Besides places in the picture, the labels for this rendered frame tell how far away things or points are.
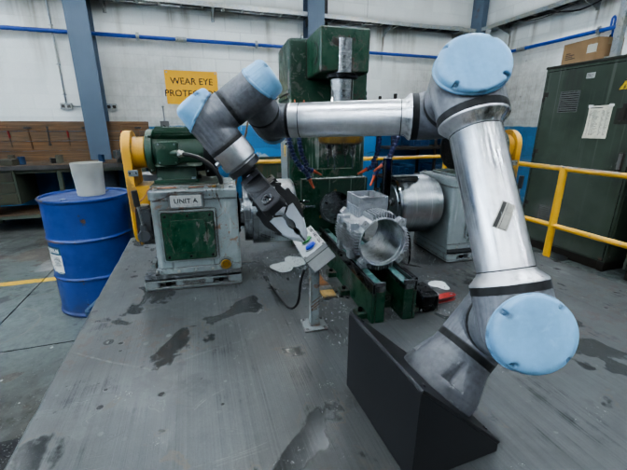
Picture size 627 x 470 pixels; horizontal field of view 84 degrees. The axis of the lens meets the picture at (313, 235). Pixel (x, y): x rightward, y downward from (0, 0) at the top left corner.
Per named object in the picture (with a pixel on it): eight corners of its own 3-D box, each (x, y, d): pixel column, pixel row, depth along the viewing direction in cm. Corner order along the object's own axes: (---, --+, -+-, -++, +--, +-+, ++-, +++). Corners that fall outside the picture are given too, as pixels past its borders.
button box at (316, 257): (301, 251, 106) (290, 239, 104) (319, 236, 106) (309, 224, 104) (314, 273, 90) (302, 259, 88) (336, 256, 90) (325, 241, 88)
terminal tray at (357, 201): (345, 211, 125) (346, 191, 123) (372, 209, 128) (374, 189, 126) (357, 219, 114) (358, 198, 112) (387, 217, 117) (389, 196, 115)
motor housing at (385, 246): (333, 252, 129) (334, 201, 123) (381, 248, 134) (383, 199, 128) (353, 273, 110) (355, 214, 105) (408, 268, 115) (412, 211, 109)
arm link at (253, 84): (271, 80, 75) (230, 112, 76) (254, 46, 64) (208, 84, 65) (292, 106, 74) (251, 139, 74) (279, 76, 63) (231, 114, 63)
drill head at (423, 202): (358, 225, 166) (360, 172, 158) (436, 220, 175) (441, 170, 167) (380, 241, 142) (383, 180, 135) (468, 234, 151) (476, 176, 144)
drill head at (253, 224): (213, 235, 151) (207, 176, 143) (296, 229, 159) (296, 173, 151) (210, 255, 128) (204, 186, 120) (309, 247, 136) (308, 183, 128)
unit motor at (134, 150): (145, 234, 141) (128, 125, 129) (228, 229, 149) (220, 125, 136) (128, 256, 118) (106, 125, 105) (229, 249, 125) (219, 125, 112)
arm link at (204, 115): (205, 81, 62) (168, 111, 63) (245, 132, 66) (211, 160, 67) (209, 85, 69) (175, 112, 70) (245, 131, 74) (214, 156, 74)
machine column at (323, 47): (280, 229, 199) (274, 41, 171) (343, 226, 207) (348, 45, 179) (299, 265, 148) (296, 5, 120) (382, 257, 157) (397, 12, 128)
